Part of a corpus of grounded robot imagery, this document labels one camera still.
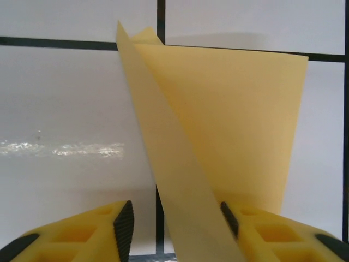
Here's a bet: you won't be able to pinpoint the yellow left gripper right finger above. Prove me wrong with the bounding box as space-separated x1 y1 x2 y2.
220 201 349 262

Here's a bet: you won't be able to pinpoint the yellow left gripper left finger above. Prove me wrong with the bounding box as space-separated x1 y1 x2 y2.
8 200 135 262

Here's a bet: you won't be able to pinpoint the yellow cloth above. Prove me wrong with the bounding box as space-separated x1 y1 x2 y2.
116 19 310 262

